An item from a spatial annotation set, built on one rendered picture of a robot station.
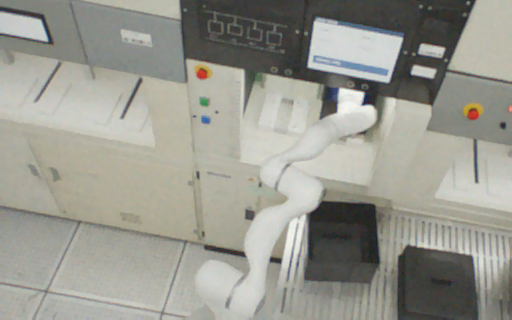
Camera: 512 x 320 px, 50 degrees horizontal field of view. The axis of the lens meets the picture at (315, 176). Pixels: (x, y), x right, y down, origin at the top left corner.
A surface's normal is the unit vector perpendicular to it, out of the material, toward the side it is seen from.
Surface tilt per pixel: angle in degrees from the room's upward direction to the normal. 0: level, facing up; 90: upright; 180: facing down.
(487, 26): 90
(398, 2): 90
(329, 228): 0
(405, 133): 90
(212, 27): 90
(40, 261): 0
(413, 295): 0
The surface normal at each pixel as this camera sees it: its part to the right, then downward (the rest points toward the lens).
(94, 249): 0.12, -0.58
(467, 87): -0.14, 0.79
